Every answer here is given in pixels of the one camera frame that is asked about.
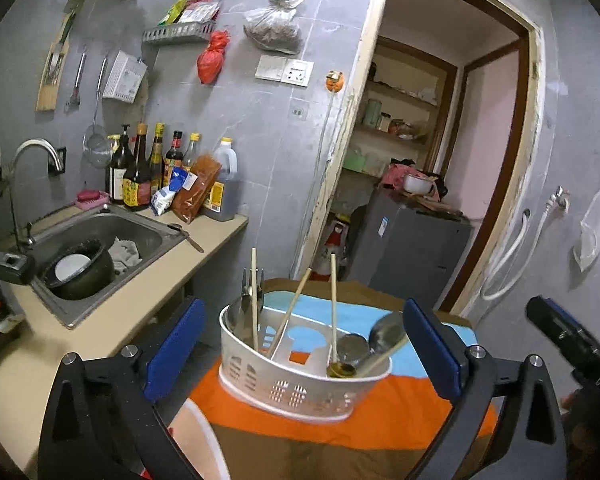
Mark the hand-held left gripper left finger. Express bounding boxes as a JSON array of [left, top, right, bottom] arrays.
[[36, 296, 207, 480]]

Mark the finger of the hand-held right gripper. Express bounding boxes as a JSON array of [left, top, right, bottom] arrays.
[[537, 296, 600, 346], [526, 298, 593, 361]]

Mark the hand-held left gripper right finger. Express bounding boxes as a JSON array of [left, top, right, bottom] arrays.
[[402, 297, 568, 480]]

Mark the metal spoon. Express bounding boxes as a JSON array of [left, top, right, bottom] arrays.
[[336, 333, 371, 365], [369, 311, 407, 358]]

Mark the wooden chopstick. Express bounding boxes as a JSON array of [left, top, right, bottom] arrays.
[[329, 253, 339, 367], [357, 336, 410, 378], [250, 247, 260, 353]]

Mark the white plastic utensil basket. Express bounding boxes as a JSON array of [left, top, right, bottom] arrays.
[[218, 302, 393, 426]]

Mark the beige kitchen counter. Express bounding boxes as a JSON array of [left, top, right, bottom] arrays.
[[0, 200, 249, 471]]

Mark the grey refrigerator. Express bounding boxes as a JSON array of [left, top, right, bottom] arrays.
[[347, 187, 473, 306]]

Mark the grey dishcloth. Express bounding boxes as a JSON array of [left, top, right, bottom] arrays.
[[107, 238, 144, 276]]

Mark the dark cooking pot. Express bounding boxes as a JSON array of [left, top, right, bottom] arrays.
[[44, 239, 115, 301]]

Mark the steel kitchen sink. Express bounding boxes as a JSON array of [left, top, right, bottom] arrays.
[[27, 202, 188, 331]]

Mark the white plate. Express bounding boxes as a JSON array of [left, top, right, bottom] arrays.
[[55, 255, 92, 282]]

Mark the wooden board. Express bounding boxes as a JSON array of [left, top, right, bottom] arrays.
[[415, 195, 468, 221]]

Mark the blue white salt bag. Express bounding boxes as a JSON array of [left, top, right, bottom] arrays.
[[150, 167, 190, 217]]

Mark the striped colourful blanket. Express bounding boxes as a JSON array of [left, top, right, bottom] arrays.
[[167, 280, 498, 480]]

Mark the orange spice packet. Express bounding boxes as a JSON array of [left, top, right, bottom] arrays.
[[171, 155, 222, 224]]

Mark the large dark liquid jug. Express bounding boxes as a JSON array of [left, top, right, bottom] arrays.
[[202, 137, 242, 222]]

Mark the white pot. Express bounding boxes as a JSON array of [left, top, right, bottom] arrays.
[[402, 172, 437, 196]]

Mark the dark sauce bottle yellow label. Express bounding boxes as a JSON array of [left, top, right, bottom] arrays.
[[123, 123, 152, 211]]

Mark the pink soap dish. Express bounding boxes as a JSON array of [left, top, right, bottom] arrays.
[[76, 189, 110, 211]]

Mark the pink cloth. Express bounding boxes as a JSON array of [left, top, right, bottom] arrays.
[[380, 160, 448, 198]]

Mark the dark pump bottle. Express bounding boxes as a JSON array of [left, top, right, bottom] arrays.
[[107, 125, 133, 206]]

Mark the black wok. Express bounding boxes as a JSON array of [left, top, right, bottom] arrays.
[[0, 249, 37, 285]]

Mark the tall dark sauce bottle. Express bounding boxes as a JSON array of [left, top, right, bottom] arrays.
[[147, 122, 166, 196]]

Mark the black sauce bottle red cap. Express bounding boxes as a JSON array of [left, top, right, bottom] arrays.
[[164, 131, 184, 176]]

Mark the clear bottle yellow cap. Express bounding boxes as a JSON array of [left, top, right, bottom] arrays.
[[182, 133, 202, 171]]

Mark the metal mesh strainer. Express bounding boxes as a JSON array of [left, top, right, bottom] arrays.
[[82, 52, 112, 168]]

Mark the chrome faucet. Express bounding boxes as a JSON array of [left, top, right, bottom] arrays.
[[7, 138, 63, 248]]

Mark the wooden shelf unit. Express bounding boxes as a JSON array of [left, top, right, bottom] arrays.
[[330, 35, 458, 221]]

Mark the wooden knife holder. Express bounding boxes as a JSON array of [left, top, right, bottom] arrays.
[[35, 0, 81, 112]]

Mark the metal peeler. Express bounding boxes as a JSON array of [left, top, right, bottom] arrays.
[[64, 47, 88, 113]]

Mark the red plastic bag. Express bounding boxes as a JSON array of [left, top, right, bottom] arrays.
[[196, 30, 231, 85]]

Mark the white power socket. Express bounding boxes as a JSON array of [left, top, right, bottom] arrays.
[[281, 59, 315, 88]]

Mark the clear bag of dried goods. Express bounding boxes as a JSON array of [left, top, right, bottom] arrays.
[[243, 0, 308, 56]]

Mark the green seasoning packet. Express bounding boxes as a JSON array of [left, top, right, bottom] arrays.
[[157, 0, 190, 26]]

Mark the red seasoning packet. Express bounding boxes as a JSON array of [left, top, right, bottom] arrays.
[[180, 0, 221, 25]]

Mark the white hose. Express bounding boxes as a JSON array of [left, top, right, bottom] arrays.
[[480, 207, 531, 302]]

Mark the metal wall tap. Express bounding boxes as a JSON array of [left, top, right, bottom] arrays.
[[545, 186, 571, 213]]

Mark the black wall socket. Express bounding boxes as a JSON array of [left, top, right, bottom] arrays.
[[47, 146, 67, 177]]

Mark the worn cream door frame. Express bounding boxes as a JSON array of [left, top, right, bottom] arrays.
[[290, 0, 548, 318]]

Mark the white perforated wall holder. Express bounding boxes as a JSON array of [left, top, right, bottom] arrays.
[[102, 50, 148, 105]]

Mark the white wall switch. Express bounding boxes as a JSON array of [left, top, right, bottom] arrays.
[[255, 54, 287, 82]]

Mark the grey wall shelf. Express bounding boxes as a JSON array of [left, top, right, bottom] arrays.
[[142, 21, 217, 46]]

